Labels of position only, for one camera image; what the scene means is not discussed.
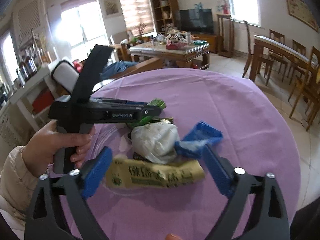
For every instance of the green snack bag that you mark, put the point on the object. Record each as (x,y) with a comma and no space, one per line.
(157,107)

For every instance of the framed floral picture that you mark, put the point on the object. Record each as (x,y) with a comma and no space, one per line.
(299,10)

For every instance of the beige green snack packet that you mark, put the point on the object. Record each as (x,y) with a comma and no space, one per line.
(131,173)

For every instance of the blue plastic wrapper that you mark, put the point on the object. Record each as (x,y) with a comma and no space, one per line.
(199,136)

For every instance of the white plastic bag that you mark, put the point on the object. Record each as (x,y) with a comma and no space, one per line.
(155,142)

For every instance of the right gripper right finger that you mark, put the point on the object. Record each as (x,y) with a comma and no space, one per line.
(268,217)

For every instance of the wooden bookshelf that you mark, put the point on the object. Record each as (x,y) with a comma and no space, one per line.
(164,14)

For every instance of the person right hand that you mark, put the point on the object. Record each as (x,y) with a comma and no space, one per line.
(172,236)

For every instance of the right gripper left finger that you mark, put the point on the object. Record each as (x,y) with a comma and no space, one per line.
(45,215)

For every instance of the person left hand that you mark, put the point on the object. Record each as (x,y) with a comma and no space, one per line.
(39,151)

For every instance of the black television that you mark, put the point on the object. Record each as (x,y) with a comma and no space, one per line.
(196,21)

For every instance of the beige left jacket sleeve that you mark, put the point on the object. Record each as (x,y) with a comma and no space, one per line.
(17,185)

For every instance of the tall wooden plant stand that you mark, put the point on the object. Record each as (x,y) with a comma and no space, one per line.
(225,24)

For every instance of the wooden dining chair front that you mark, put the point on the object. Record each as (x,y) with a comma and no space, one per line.
(308,87)

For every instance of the wooden coffee table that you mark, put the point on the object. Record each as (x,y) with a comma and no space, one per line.
(190,55)

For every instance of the purple tablecloth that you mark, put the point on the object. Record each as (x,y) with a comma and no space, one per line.
(255,137)

